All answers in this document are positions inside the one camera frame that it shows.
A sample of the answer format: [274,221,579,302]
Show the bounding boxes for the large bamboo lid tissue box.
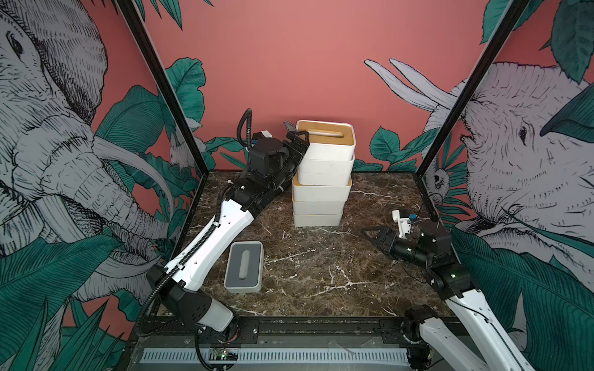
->
[292,176,353,202]

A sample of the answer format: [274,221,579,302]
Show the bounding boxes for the yellow lid tissue box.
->
[292,200,346,216]

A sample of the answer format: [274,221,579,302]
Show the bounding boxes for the grey lid tissue box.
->
[224,241,264,294]
[297,171,351,186]

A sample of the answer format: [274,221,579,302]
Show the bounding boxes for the small bamboo lid tissue box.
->
[296,120,357,162]

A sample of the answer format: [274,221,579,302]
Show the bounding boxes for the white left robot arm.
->
[140,131,309,332]

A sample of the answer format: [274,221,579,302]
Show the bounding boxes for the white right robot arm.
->
[361,220,533,370]

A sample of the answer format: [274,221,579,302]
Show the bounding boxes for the white bottom tissue box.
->
[293,213,343,227]

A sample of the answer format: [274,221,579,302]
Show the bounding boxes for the white vented strip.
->
[140,348,409,366]

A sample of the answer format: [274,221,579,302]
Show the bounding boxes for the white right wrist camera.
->
[391,210,418,240]

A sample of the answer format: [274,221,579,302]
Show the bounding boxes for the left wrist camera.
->
[248,131,289,176]

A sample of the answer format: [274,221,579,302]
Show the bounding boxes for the black corner frame post left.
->
[114,0,210,177]

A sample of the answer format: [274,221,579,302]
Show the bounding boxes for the black corner frame post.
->
[114,0,210,177]
[415,0,531,178]

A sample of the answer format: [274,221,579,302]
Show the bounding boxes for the black corrugated cable hose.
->
[236,107,254,151]

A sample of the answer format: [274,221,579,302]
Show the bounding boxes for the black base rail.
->
[129,314,474,349]

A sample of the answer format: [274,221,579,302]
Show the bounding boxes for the black corner frame post right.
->
[415,0,531,178]

